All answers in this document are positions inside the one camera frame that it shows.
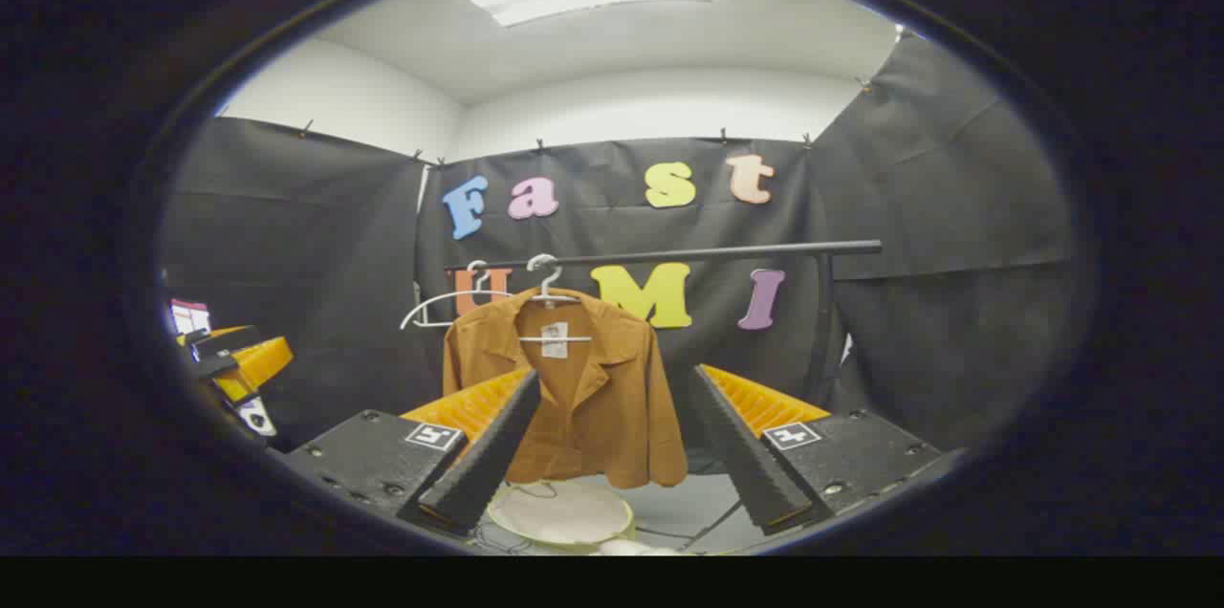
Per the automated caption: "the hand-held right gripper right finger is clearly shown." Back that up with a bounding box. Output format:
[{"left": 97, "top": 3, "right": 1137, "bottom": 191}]
[{"left": 690, "top": 363, "right": 957, "bottom": 537}]

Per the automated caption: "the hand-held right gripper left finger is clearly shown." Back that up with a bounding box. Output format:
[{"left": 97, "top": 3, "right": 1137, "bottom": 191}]
[{"left": 277, "top": 367, "right": 544, "bottom": 537}]

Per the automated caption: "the white laundry hamper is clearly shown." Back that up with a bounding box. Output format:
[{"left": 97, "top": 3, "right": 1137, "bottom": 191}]
[{"left": 486, "top": 479, "right": 637, "bottom": 552}]

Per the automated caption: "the brown jacket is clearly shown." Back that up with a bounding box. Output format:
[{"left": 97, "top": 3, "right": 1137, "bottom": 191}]
[{"left": 442, "top": 288, "right": 689, "bottom": 490}]

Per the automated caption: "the white clothes hanger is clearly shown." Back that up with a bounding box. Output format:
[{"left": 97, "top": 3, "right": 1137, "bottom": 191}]
[
  {"left": 516, "top": 253, "right": 594, "bottom": 343},
  {"left": 400, "top": 261, "right": 517, "bottom": 332}
]

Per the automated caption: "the black clothes rack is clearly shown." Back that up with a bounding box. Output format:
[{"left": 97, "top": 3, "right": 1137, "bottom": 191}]
[{"left": 445, "top": 240, "right": 883, "bottom": 408}]

